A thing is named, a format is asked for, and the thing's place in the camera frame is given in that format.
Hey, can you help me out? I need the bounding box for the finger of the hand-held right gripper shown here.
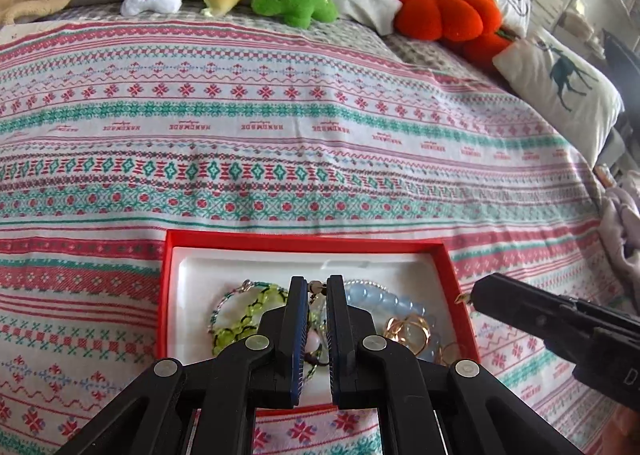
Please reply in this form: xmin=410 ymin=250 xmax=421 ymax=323
xmin=470 ymin=273 xmax=596 ymax=351

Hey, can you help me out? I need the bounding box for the clear beaded bracelet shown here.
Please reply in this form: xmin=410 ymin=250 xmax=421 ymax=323
xmin=344 ymin=278 xmax=393 ymax=294

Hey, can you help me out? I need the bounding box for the lime green beaded bracelet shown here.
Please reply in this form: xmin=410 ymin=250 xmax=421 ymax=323
xmin=210 ymin=285 xmax=292 ymax=357

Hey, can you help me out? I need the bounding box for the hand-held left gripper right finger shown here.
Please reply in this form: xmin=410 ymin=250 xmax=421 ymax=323
xmin=326 ymin=274 xmax=586 ymax=455

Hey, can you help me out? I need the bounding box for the pale blue beaded bracelet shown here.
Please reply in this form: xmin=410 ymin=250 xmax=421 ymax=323
xmin=345 ymin=282 xmax=442 ymax=362

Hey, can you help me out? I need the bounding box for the orange pumpkin plush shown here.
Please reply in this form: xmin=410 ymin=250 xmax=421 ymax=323
xmin=393 ymin=0 xmax=517 ymax=69

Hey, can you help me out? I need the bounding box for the white pillow with deer print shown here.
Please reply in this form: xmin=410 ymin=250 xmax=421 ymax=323
xmin=492 ymin=27 xmax=625 ymax=169

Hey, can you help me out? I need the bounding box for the patterned woven blanket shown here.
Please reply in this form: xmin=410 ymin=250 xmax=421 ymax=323
xmin=0 ymin=17 xmax=617 ymax=455

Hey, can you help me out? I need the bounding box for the lilac cloth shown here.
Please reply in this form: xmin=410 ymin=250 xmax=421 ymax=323
xmin=596 ymin=184 xmax=640 ymax=297

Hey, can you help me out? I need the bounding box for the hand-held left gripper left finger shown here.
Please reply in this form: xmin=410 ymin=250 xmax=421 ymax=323
xmin=52 ymin=276 xmax=309 ymax=455

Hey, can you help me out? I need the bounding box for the red jewelry box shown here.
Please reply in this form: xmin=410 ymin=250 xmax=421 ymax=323
xmin=156 ymin=228 xmax=482 ymax=419

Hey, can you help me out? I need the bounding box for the thin gold ring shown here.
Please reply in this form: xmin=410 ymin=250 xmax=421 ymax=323
xmin=439 ymin=341 xmax=470 ymax=367

